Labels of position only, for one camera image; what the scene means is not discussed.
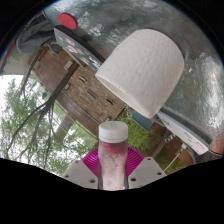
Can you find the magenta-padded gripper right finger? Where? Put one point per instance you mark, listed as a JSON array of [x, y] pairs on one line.
[[143, 170]]

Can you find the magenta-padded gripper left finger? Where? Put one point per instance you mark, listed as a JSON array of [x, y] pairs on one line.
[[83, 171]]

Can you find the pink drink bottle white cap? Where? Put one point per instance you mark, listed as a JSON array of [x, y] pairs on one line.
[[112, 156]]

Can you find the blue yellow striped cone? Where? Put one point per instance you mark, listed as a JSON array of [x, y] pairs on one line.
[[170, 137]]

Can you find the dark-trunked tree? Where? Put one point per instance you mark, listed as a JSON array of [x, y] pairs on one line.
[[50, 106]]

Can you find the white ceramic mug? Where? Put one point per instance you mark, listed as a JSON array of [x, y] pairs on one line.
[[143, 66]]

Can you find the black laptop with stickers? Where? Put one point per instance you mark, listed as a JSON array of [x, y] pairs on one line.
[[78, 48]]

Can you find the flat round red coaster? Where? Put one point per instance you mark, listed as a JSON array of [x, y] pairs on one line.
[[67, 21]]

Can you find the grey wall utility box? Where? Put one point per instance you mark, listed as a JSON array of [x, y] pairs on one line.
[[68, 65]]

